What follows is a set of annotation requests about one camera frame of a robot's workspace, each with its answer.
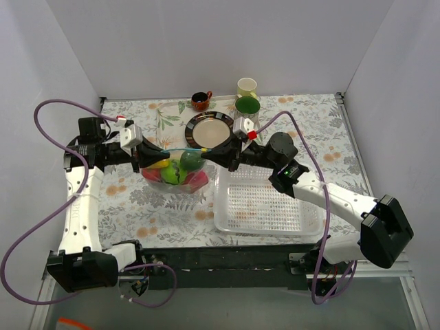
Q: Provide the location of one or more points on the yellow fake corn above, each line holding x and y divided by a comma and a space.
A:
160, 164

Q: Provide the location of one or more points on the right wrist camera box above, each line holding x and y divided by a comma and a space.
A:
244, 128

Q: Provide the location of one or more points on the floral serving tray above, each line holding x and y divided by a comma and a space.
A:
173, 117

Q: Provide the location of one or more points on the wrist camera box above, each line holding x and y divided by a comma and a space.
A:
244, 128
130, 137

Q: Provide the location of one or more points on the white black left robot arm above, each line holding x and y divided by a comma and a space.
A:
81, 262

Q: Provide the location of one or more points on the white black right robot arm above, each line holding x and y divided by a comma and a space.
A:
383, 230

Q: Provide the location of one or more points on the aluminium frame rail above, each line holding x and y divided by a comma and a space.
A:
328, 281

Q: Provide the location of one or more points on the dark rimmed ceramic plate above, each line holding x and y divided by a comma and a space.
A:
208, 130

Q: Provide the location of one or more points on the red fake fruit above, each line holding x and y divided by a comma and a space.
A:
194, 181

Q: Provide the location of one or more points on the white perforated plastic basket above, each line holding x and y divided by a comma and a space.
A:
246, 203

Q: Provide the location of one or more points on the small orange brown cup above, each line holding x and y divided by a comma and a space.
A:
200, 101

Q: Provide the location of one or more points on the green fake vegetable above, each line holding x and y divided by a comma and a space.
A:
191, 161

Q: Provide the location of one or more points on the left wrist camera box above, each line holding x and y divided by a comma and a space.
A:
130, 137

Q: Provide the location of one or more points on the floral table mat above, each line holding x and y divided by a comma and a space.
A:
131, 209

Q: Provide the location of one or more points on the lime green fake fruit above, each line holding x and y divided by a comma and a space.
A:
174, 174

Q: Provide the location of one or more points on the floral mug green inside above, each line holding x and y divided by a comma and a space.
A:
247, 107

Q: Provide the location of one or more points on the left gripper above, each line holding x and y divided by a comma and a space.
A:
138, 158

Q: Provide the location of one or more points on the pale yellow green mug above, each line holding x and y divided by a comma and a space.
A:
247, 87

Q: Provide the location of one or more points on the clear zip top bag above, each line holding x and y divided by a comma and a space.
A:
153, 177

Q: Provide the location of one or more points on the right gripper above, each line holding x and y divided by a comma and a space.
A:
236, 157

